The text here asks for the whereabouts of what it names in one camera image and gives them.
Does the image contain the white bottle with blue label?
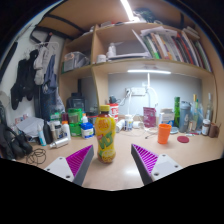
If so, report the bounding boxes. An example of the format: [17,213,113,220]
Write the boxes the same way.
[36,124,48,147]

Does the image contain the hanging dark clothes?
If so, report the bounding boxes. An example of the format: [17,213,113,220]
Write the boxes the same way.
[9,42,58,112]

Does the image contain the blue and white box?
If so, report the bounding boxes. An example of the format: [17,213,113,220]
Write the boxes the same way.
[80,122,95,140]

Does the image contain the white plastic bag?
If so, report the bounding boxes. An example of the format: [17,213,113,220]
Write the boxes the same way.
[16,116,45,138]

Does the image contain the green glass bottle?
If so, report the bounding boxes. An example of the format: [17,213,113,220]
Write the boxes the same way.
[173,96,181,128]

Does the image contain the white carton box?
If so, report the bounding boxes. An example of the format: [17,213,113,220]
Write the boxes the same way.
[158,108,176,127]

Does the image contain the black box appliance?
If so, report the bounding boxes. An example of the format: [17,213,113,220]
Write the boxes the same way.
[65,92,87,113]

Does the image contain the red and white tub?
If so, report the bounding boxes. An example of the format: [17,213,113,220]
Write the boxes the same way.
[107,103,120,124]

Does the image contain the clear tall bottle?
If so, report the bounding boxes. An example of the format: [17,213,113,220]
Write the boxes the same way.
[205,92,214,122]

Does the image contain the orange plastic cup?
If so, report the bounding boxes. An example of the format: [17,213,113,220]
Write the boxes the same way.
[157,123,172,145]

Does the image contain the grey water bottle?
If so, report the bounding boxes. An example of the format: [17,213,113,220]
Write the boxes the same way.
[178,100,192,134]

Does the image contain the maroon pouch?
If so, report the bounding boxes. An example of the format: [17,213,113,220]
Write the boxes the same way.
[142,106,158,129]

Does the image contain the silver spray can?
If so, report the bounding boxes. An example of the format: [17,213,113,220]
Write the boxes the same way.
[49,136,70,150]

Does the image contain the white power strip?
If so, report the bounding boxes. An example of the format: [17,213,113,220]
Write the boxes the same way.
[130,87,147,97]

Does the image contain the dark brown bottle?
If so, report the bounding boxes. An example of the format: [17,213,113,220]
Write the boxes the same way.
[43,120,54,145]

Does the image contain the small brown container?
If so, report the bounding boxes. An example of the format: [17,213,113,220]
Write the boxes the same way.
[208,122,220,139]

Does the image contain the wooden shelf unit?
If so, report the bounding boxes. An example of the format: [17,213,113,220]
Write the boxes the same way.
[38,0,218,134]

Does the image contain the brown jar with white lid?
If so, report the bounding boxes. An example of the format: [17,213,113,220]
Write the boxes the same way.
[201,118,212,137]

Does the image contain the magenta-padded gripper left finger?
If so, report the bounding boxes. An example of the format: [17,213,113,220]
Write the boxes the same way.
[43,144,95,187]

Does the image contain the green plastic container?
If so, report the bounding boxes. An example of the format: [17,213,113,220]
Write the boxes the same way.
[67,108,84,137]

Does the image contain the white light strip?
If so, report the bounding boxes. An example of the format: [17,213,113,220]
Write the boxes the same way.
[126,68,172,75]

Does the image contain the white plastic bottle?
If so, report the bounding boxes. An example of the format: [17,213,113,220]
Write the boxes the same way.
[61,120,72,141]

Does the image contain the black backpack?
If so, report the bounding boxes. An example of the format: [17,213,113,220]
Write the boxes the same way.
[0,99,34,161]

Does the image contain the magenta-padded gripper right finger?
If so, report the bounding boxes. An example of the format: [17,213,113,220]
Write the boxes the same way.
[130,143,184,186]

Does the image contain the white desk lamp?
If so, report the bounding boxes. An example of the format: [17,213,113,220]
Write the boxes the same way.
[142,72,160,112]

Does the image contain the flat round red coaster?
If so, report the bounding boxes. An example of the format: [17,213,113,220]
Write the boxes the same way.
[176,135,190,144]

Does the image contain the yellow drink bottle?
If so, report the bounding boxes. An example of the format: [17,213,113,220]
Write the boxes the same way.
[94,104,117,165]

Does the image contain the black coiled cable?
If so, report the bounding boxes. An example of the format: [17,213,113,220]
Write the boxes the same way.
[25,148,48,166]

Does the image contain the white tube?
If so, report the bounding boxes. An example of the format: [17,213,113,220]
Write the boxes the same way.
[115,118,126,134]

